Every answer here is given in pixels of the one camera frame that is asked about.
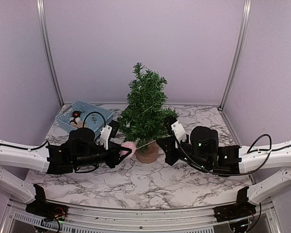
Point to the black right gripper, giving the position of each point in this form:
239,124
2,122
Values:
168,145

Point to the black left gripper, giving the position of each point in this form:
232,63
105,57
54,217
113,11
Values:
114,153

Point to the beige burlap bow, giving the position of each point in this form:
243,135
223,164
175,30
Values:
79,124

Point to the left aluminium corner post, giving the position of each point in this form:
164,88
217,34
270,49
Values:
47,48

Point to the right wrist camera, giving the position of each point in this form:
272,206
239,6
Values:
176,129

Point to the right aluminium corner post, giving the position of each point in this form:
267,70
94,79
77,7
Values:
238,51

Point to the dark red bauble ornament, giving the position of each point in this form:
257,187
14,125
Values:
77,114

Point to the small green christmas tree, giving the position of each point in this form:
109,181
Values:
145,112

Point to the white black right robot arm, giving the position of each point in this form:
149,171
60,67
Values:
201,150

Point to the white cotton boll sprig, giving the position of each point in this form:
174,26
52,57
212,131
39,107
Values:
73,121

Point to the light blue perforated plastic basket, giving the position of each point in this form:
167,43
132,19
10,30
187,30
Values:
103,116

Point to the aluminium corner post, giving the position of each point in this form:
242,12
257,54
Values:
238,51
47,48

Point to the aluminium front rail frame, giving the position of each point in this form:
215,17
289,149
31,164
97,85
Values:
86,219

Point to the pink fluffy pompom ornament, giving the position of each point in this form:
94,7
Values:
132,148

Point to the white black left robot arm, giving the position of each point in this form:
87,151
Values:
46,158

